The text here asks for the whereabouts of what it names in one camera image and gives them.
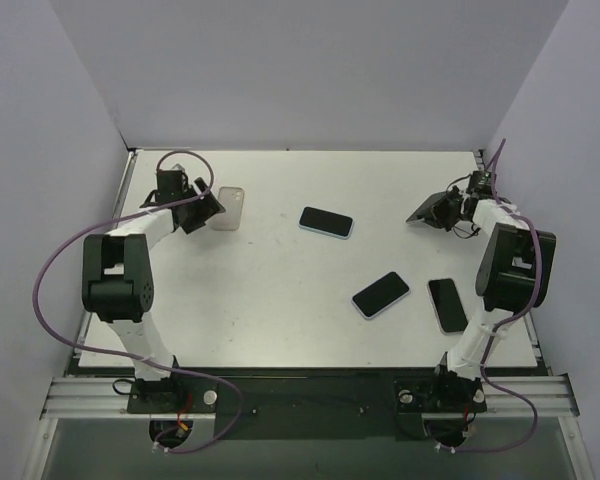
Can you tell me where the light blue phone case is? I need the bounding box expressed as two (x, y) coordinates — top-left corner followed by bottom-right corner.
(297, 205), (356, 241)

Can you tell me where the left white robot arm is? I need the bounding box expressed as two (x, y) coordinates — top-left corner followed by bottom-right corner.
(82, 169), (225, 412)

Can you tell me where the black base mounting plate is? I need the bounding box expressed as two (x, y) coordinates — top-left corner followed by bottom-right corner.
(127, 367), (486, 445)

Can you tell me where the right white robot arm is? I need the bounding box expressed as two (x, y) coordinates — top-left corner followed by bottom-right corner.
(406, 170), (557, 409)

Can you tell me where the aluminium frame rail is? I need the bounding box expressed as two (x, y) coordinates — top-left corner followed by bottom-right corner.
(39, 149), (581, 421)

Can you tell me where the phone in lavender case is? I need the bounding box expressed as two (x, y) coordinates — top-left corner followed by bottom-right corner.
(351, 271), (411, 320)

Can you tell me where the beige phone case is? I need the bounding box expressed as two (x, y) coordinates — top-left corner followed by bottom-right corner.
(209, 186), (245, 231)

